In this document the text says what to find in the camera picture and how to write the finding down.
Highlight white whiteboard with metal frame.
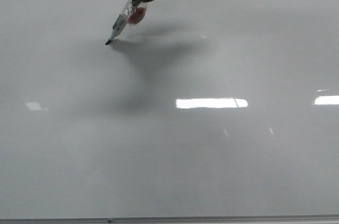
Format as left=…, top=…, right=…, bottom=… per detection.
left=1, top=0, right=338, bottom=219

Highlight black whiteboard marker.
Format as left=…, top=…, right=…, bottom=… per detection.
left=105, top=0, right=147, bottom=46

